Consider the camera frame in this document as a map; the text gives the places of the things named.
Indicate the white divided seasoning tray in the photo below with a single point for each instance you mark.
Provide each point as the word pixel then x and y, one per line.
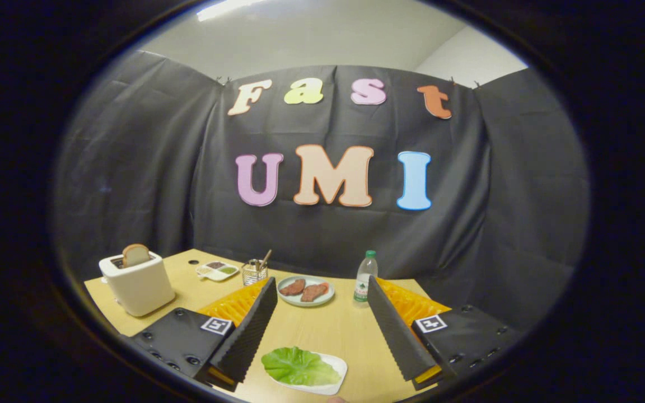
pixel 216 276

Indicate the ceiling light panel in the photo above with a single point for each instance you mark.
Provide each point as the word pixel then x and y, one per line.
pixel 227 8

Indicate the green lettuce leaf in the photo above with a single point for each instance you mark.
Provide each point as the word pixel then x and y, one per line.
pixel 297 366

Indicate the long wooden stick utensil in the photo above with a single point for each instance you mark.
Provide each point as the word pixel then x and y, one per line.
pixel 266 257

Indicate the clear utensil holder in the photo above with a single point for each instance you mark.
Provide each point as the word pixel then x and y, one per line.
pixel 254 274

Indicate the clear plastic water bottle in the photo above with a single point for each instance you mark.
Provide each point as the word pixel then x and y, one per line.
pixel 364 282

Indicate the brown meat piece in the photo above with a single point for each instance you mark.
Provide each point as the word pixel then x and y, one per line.
pixel 314 291
pixel 293 287

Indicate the white toaster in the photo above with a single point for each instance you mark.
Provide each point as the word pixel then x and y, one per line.
pixel 140 288

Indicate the black backdrop cloth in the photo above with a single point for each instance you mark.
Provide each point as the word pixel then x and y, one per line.
pixel 132 168

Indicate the pale green round plate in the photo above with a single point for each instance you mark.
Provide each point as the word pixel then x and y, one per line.
pixel 305 303

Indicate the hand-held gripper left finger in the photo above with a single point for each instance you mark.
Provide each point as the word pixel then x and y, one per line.
pixel 249 336

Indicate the toasted bread slice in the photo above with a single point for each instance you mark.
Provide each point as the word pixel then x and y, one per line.
pixel 135 254

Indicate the white rounded square plate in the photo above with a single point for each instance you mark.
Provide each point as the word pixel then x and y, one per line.
pixel 341 366

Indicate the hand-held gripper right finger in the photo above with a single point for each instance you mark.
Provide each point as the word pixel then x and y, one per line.
pixel 395 336

